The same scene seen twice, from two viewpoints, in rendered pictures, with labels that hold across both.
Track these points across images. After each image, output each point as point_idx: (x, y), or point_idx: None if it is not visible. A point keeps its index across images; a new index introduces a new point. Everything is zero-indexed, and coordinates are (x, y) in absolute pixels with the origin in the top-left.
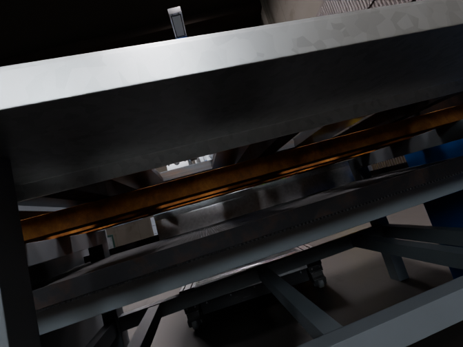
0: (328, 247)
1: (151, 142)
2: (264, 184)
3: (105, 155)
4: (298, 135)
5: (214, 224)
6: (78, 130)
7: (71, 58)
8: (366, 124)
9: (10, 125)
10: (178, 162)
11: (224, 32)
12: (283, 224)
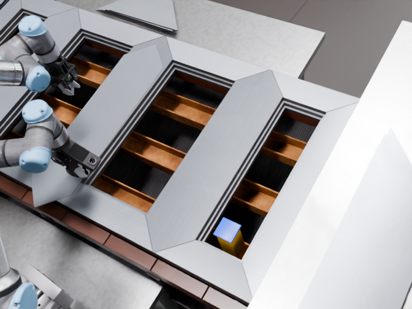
0: None
1: (244, 54)
2: (24, 209)
3: (259, 61)
4: (0, 122)
5: (111, 253)
6: (270, 41)
7: (271, 18)
8: None
9: (284, 37)
10: (48, 277)
11: (247, 11)
12: None
